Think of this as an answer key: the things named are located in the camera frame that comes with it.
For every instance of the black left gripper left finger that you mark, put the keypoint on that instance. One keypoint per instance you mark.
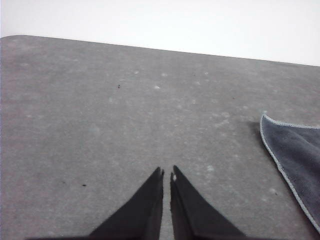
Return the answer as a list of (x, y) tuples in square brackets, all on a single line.
[(140, 215)]

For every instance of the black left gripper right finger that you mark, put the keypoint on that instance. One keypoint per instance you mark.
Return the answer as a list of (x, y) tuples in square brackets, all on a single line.
[(190, 215)]

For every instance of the purple towel with grey hem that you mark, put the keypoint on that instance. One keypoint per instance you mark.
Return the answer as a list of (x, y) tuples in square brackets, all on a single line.
[(300, 155)]

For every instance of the grey table cloth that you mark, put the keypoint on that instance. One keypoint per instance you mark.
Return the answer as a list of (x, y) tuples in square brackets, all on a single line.
[(100, 120)]

